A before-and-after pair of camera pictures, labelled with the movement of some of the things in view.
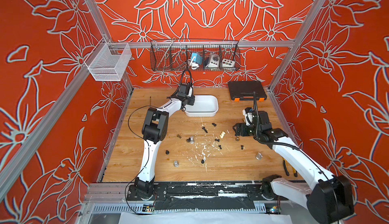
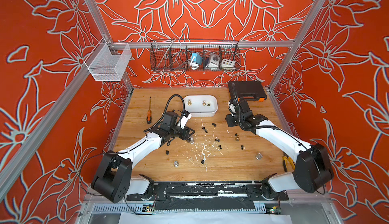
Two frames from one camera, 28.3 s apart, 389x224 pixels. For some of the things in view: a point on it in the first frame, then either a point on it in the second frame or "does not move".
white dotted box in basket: x=228 y=63 does not move
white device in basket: x=214 y=61 does not move
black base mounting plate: x=204 y=196 does not move
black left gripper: x=191 y=101 to x=186 y=131
